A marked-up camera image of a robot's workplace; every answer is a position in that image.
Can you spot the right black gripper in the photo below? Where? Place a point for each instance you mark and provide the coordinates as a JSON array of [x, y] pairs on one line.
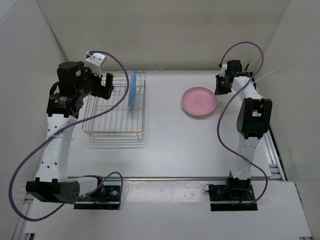
[[219, 91]]

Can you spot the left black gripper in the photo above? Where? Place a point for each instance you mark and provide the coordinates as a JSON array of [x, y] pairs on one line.
[[101, 91]]

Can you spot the pink plate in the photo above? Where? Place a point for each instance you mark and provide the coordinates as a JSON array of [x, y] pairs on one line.
[[199, 96]]

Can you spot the cream plate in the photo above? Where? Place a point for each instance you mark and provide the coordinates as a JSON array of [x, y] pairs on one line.
[[198, 110]]

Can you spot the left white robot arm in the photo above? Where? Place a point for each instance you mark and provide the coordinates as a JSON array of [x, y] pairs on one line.
[[76, 80]]

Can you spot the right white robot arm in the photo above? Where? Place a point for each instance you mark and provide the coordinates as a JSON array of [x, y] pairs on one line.
[[252, 123]]

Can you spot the blue plate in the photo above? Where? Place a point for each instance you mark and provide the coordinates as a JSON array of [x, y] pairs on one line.
[[132, 89]]

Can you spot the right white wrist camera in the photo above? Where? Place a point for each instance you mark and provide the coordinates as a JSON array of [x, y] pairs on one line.
[[223, 70]]

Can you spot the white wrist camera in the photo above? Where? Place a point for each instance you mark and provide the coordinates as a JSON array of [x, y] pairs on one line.
[[223, 70], [95, 62]]

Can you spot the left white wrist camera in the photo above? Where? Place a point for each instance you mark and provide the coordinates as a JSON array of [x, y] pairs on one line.
[[95, 62]]

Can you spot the metal wire dish rack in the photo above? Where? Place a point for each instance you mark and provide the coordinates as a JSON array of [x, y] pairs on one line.
[[123, 122]]

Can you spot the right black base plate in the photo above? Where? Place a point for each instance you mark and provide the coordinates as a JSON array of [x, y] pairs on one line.
[[222, 201]]

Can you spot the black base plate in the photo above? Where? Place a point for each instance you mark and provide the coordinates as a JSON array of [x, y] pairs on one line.
[[222, 201], [107, 197]]

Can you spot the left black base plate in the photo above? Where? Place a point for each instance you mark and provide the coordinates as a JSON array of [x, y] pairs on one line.
[[107, 197]]

